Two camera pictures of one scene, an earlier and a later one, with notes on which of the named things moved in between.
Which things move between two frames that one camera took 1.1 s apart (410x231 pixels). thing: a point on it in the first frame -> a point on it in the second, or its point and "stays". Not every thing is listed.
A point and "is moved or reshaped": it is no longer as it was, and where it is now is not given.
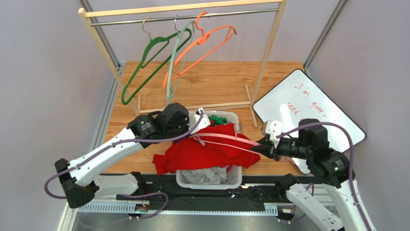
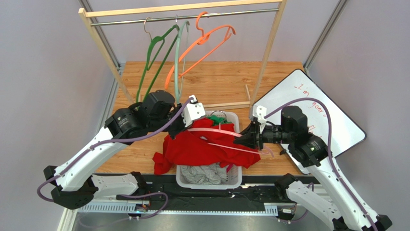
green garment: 217,120 stays
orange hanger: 204,39 stays
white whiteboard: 302,99 stays
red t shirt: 216,144 stays
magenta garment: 229,167 stays
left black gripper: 185,122 stays
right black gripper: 271,150 -> 255,135
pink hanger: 232,136 is moved or reshaped
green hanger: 150,58 -> 148,67
